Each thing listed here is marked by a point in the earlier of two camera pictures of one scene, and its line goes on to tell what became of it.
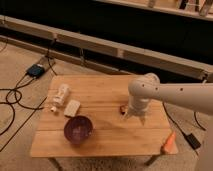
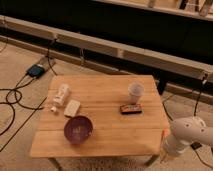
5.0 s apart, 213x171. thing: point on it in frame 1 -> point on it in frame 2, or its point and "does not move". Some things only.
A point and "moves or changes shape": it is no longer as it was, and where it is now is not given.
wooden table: x=84 y=115 does not move
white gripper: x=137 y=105 -> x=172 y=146
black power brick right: x=195 y=144 does not move
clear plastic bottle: x=60 y=97 does not move
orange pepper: x=171 y=146 moves or changes shape
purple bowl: x=78 y=129 does not move
